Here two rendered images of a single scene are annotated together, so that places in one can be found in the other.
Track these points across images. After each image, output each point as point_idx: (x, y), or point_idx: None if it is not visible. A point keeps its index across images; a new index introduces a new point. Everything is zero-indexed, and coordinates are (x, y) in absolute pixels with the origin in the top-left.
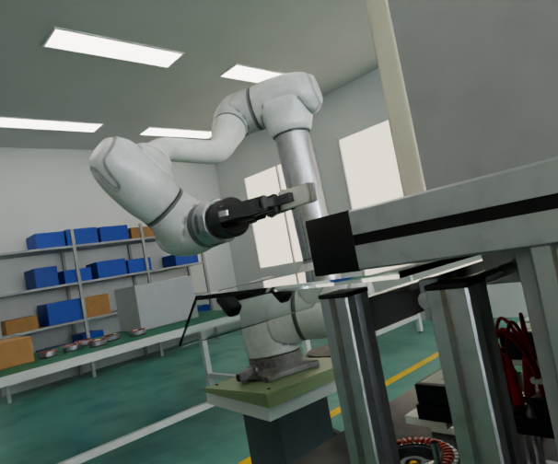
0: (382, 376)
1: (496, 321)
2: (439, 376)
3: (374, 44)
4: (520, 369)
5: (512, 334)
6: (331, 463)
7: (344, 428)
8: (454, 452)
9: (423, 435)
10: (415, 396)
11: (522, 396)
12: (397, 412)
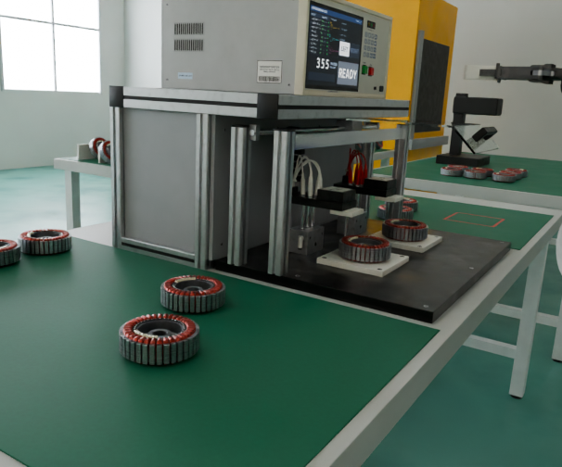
0: (394, 150)
1: (359, 153)
2: (386, 179)
3: (390, 36)
4: (324, 326)
5: (354, 155)
6: (466, 254)
7: (406, 164)
8: (385, 223)
9: (414, 260)
10: (438, 287)
11: (353, 179)
12: (445, 275)
